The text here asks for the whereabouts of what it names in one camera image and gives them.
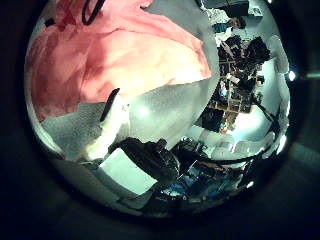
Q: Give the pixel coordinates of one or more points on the pink piece of clothing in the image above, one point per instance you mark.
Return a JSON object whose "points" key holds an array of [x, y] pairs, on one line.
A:
{"points": [[133, 60]]}

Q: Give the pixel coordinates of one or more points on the person in teal shirt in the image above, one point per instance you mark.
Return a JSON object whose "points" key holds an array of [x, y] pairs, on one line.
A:
{"points": [[237, 22]]}

